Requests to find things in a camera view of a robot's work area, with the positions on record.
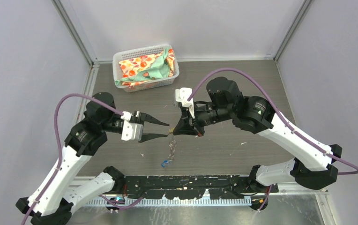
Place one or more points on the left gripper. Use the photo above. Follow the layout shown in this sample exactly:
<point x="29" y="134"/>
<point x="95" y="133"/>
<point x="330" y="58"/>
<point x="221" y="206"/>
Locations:
<point x="140" y="117"/>

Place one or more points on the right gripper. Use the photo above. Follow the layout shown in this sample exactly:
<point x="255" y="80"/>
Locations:
<point x="183" y="125"/>

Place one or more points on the metal key organizer plate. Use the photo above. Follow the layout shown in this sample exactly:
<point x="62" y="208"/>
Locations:
<point x="172" y="145"/>

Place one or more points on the blue tagged key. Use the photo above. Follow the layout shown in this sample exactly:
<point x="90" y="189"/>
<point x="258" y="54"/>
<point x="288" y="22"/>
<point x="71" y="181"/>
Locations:
<point x="165" y="163"/>

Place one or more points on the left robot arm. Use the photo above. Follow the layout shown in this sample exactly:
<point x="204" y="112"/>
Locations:
<point x="53" y="203"/>

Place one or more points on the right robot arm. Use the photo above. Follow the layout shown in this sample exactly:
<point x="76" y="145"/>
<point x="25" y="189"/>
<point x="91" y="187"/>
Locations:
<point x="312" y="163"/>

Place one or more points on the white plastic basket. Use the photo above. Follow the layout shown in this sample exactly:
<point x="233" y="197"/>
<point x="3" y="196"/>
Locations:
<point x="124" y="55"/>

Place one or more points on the floral cloth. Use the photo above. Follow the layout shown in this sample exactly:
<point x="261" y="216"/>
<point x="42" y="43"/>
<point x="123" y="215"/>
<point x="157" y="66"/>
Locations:
<point x="145" y="68"/>

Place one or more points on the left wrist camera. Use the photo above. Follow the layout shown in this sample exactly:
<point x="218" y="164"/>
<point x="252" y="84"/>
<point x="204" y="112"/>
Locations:
<point x="132" y="127"/>

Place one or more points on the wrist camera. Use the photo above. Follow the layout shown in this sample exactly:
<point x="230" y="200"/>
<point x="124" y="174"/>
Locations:
<point x="132" y="127"/>
<point x="181" y="96"/>

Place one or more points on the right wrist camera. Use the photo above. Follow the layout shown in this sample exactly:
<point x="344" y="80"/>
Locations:
<point x="181" y="96"/>

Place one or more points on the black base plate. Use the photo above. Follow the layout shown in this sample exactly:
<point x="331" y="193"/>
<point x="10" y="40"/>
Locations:
<point x="186" y="187"/>

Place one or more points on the white cable duct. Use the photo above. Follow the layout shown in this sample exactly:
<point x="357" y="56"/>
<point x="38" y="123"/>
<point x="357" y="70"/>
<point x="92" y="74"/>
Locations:
<point x="203" y="201"/>

